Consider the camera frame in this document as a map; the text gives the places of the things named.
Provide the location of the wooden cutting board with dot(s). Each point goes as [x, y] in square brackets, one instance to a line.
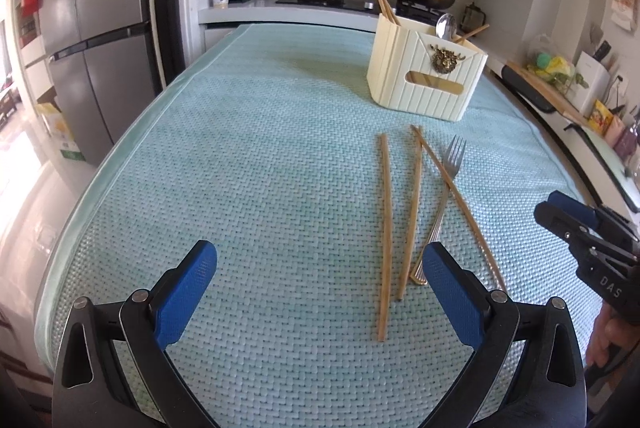
[565, 105]

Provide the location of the white knife block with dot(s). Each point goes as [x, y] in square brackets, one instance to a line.
[587, 82]

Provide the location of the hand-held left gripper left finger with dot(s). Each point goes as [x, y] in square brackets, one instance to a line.
[185, 290]

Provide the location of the pink bottle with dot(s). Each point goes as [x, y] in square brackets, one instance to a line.
[627, 140]

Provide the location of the silver fork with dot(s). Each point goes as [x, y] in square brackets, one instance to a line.
[436, 223]

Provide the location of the cream ribbed utensil holder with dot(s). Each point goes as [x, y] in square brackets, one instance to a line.
[400, 72]

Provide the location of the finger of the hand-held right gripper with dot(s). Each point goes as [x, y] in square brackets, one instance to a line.
[575, 204]
[560, 223]

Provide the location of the cardboard box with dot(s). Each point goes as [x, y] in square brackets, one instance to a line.
[60, 132]

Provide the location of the black gas cooktop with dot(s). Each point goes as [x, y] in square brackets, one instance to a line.
[357, 1]

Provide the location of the black rolled mat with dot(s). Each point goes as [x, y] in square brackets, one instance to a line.
[525, 87]

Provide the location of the person's right hand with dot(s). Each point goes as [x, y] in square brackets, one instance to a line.
[612, 338]

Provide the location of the silver spoon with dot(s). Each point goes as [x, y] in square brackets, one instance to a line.
[445, 26]

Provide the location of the light blue woven towel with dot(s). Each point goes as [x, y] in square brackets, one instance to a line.
[250, 157]

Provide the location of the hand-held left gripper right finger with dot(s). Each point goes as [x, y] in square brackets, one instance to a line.
[452, 295]

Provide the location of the hanging wall calendar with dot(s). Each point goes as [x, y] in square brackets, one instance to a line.
[624, 2]

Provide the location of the bag of yellow green sponges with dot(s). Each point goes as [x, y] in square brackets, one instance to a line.
[550, 65]

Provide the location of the yellow packet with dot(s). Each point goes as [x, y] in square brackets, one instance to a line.
[600, 116]

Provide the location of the grey refrigerator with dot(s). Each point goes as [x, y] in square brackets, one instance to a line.
[100, 7]

